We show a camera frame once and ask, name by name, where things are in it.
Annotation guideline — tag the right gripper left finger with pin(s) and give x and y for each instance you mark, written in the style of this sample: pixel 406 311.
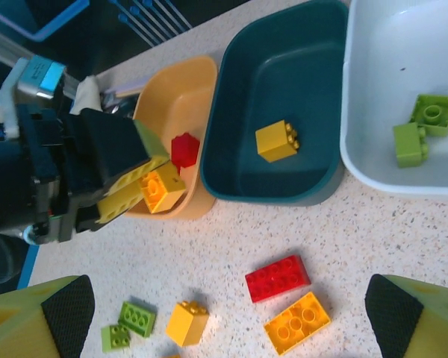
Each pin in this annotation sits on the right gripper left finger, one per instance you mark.
pixel 22 328

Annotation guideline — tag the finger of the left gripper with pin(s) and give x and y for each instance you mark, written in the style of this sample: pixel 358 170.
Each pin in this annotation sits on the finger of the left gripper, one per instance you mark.
pixel 115 205
pixel 112 149

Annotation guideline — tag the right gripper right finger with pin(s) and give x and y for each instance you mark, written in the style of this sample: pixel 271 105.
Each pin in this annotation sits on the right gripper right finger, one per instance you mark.
pixel 414 320

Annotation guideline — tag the long red lego brick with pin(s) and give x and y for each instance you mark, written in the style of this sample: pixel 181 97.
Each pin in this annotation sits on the long red lego brick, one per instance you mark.
pixel 276 277

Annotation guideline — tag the blue table edge trim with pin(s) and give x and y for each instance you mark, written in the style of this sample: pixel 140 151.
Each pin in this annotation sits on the blue table edge trim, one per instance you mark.
pixel 28 268

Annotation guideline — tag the beige cloth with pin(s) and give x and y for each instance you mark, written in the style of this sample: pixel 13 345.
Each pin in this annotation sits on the beige cloth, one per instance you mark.
pixel 87 93

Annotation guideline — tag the orange plastic container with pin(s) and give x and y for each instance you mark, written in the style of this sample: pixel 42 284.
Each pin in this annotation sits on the orange plastic container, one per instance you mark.
pixel 179 93

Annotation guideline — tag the small square green lego brick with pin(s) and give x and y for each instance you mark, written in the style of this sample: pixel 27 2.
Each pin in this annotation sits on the small square green lego brick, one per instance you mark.
pixel 115 338

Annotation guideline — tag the long yellow lego brick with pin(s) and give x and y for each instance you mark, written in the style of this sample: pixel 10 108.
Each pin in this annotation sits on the long yellow lego brick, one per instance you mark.
pixel 296 322

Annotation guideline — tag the teal plastic container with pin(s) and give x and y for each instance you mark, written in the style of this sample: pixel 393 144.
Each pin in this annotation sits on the teal plastic container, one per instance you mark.
pixel 283 74

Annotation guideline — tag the white plastic container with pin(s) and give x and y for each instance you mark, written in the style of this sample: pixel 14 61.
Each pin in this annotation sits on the white plastic container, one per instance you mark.
pixel 395 56

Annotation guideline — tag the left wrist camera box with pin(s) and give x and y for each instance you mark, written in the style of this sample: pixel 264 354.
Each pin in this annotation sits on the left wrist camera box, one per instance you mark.
pixel 41 80

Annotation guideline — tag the aluminium frame post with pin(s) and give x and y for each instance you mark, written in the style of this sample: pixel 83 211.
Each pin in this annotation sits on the aluminium frame post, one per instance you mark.
pixel 0 46

